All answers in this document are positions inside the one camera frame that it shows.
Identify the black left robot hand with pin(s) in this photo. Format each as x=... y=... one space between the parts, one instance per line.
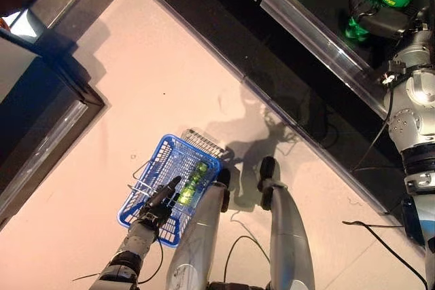
x=158 y=203

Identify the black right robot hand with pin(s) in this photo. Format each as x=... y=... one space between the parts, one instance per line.
x=384 y=21

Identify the blue plastic shopping basket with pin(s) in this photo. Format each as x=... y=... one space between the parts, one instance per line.
x=193 y=150

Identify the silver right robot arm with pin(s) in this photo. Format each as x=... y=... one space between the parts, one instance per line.
x=418 y=93

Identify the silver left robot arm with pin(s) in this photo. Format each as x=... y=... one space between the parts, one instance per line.
x=132 y=242

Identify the silver left robot leg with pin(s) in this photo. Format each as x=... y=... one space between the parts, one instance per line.
x=197 y=235

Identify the black left robot foot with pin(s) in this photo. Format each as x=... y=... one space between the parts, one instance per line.
x=224 y=176

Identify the black robot foot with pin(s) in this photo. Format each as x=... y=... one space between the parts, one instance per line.
x=267 y=167
x=224 y=176

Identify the black robot waist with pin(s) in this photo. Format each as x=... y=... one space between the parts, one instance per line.
x=238 y=286

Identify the black right robot foot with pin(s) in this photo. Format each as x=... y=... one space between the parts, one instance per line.
x=267 y=167

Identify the dark shelving unit with rails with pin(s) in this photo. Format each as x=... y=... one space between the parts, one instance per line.
x=44 y=117

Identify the shiny silver corner plate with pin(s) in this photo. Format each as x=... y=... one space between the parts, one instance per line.
x=22 y=26

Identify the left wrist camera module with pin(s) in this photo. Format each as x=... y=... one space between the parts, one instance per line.
x=148 y=217

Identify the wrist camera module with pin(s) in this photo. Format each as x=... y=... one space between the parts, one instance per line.
x=148 y=217
x=394 y=69

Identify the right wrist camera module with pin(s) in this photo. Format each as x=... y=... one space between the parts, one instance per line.
x=394 y=69

